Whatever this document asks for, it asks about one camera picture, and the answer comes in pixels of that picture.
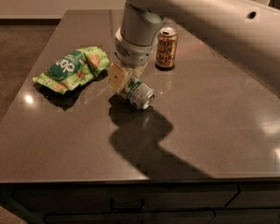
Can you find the dark cabinet drawer handle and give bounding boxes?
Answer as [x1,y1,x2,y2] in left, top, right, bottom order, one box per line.
[110,197,146,213]

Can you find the green chip bag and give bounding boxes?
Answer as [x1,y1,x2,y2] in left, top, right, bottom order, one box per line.
[33,47,109,95]

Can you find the orange LaCroix can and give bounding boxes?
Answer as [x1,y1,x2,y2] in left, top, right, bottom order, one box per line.
[155,27,178,70]

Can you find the silver green 7up can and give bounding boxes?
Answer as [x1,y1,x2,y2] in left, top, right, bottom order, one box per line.
[119,75,155,110]

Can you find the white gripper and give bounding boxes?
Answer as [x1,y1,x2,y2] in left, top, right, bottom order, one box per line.
[108,29,156,94]

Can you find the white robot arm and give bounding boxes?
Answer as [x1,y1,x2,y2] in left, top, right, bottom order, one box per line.
[115,0,280,97]

